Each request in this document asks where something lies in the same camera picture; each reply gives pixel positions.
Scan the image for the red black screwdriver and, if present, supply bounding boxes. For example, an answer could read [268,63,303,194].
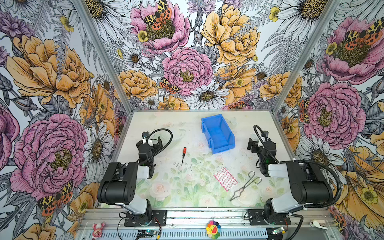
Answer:
[181,147,187,166]

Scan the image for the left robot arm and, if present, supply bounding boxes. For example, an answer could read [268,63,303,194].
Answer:
[97,132,163,216]

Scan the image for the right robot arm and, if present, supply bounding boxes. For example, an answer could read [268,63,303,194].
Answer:
[247,133,334,224]

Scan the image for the blue plastic bin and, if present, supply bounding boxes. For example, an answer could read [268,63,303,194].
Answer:
[201,114,236,154]

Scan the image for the pink sticker sheet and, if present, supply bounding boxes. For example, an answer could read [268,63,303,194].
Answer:
[214,167,238,192]

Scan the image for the green circuit board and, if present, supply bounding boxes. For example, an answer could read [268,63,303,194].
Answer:
[136,229,158,238]

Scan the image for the right small circuit board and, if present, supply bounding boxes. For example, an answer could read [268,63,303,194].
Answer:
[271,227,286,235]

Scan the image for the white plastic clip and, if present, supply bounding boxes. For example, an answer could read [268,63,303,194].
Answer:
[310,220,328,231]

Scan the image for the rainbow flower toy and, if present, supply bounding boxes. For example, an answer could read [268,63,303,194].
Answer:
[206,220,221,240]

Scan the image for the pink bear figurine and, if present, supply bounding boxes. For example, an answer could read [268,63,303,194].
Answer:
[92,222,106,240]

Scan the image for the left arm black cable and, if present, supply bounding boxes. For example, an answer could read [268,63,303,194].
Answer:
[138,128,174,166]

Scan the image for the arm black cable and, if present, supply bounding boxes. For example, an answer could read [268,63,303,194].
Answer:
[253,124,343,209]
[138,128,174,166]

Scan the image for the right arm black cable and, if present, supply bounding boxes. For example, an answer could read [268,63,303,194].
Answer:
[253,124,343,209]

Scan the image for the metal wire tongs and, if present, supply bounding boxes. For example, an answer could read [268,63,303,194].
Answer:
[230,171,262,202]

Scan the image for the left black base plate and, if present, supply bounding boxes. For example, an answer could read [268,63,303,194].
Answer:
[124,210,168,227]

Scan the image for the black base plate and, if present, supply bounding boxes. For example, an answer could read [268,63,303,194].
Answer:
[124,210,168,227]
[246,209,291,226]

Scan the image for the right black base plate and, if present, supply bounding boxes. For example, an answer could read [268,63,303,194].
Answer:
[246,209,291,226]

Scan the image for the white vented cable duct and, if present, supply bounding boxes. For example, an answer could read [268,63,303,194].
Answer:
[100,228,269,240]

